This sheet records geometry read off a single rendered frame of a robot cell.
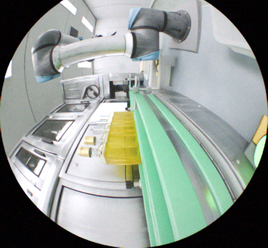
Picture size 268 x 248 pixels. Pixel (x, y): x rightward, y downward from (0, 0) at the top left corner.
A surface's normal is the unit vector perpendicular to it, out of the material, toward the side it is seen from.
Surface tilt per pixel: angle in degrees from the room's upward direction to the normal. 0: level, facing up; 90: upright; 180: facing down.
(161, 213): 90
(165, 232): 90
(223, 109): 0
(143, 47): 104
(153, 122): 90
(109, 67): 90
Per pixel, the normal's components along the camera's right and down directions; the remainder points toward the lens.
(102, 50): 0.31, 0.83
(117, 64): 0.08, 0.46
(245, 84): -1.00, 0.02
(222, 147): 0.03, -0.89
